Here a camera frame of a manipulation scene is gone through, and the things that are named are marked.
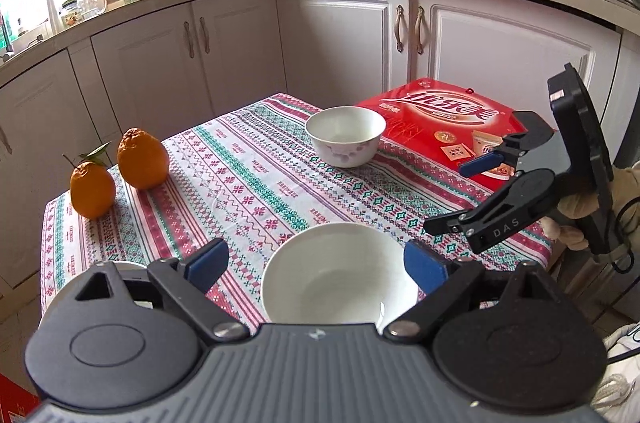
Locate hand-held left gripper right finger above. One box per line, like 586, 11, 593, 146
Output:
382, 239, 571, 345

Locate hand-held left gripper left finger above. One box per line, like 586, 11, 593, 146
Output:
75, 238, 251, 346

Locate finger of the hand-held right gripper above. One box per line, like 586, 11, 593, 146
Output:
457, 110, 557, 178
424, 168, 557, 236

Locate white plate with fruit print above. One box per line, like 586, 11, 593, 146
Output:
40, 260, 151, 334

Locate white bowl with floral print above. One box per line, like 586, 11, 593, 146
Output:
305, 105, 387, 168
260, 223, 420, 336

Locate person's right hand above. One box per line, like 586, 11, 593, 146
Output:
542, 167, 640, 252

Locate flat red gift box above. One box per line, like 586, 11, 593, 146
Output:
354, 77, 557, 194

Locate patterned red green tablecloth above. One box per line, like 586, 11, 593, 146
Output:
39, 92, 556, 339

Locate bumpy orange without leaves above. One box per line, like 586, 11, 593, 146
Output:
117, 128, 170, 190

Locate orange with green leaves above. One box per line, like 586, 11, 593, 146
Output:
62, 142, 117, 220

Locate white kitchen cabinets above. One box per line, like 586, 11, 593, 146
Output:
0, 0, 632, 294

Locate person's white coat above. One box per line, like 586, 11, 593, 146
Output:
597, 318, 640, 423

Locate red cardboard carton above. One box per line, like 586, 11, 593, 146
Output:
0, 373, 41, 423

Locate clear glass mug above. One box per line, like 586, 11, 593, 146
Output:
77, 0, 107, 21

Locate glass jar with green lid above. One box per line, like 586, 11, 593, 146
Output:
60, 0, 83, 28

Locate metal sink faucet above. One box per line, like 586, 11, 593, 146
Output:
0, 15, 14, 56

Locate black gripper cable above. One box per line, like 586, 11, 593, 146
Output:
595, 203, 640, 366

